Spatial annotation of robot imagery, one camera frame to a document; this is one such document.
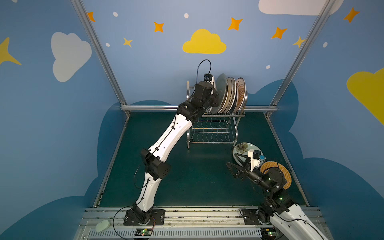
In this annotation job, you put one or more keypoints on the aluminium frame right post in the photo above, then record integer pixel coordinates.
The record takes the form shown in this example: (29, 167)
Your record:
(311, 37)

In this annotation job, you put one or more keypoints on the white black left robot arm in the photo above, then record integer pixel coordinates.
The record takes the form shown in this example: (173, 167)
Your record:
(155, 157)

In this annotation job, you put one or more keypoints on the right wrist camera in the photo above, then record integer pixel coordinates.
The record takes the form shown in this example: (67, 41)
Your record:
(256, 159)

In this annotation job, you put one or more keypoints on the green circuit board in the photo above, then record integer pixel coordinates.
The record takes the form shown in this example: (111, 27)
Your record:
(268, 233)
(143, 232)

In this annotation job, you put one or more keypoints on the pale green round disc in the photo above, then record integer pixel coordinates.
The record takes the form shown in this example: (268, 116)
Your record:
(102, 226)

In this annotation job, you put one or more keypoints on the right green circuit board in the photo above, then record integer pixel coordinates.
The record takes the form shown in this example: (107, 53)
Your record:
(268, 233)

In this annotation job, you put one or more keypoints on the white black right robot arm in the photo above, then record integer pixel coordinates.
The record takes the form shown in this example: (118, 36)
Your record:
(278, 208)

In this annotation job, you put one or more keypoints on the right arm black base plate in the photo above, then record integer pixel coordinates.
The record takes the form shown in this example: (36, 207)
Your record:
(255, 217)

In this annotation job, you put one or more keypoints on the aluminium frame post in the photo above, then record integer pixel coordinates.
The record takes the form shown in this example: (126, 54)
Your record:
(87, 24)
(311, 37)

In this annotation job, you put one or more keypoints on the orange woven round plate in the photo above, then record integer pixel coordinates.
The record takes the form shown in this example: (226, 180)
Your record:
(265, 167)

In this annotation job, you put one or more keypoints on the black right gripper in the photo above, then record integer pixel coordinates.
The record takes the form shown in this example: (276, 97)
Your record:
(243, 171)

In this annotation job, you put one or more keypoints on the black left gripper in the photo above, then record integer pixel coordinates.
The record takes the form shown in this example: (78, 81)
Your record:
(214, 98)

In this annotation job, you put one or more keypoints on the white plate floral sprigs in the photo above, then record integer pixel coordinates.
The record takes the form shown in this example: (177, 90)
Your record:
(231, 94)

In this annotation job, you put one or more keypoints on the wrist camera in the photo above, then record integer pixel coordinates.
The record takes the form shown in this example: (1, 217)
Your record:
(208, 78)
(256, 159)

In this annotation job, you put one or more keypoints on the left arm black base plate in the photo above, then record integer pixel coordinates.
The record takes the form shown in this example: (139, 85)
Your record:
(152, 217)

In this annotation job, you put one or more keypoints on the stainless steel dish rack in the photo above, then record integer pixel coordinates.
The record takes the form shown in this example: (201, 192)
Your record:
(216, 129)

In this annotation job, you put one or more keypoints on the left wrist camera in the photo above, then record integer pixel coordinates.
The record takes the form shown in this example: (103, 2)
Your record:
(208, 78)

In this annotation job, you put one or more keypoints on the aluminium frame left post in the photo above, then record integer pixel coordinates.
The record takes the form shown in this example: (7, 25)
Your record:
(87, 24)

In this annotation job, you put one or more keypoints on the white plate green lettered rim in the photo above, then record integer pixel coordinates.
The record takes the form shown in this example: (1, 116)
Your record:
(214, 81)

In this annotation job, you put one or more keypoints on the white plate orange sunburst edge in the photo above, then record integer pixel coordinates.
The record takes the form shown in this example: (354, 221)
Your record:
(225, 98)

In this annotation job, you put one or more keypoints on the left green circuit board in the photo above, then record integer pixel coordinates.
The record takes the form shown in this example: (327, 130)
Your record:
(143, 232)

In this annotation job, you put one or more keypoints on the pale green sunflower plate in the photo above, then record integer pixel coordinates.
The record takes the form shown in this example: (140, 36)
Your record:
(243, 148)

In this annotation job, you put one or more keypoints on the plain grey-green plate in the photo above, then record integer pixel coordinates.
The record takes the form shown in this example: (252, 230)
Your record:
(221, 87)

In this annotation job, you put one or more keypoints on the aluminium frame back rail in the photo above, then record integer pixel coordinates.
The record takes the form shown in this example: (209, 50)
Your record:
(174, 108)

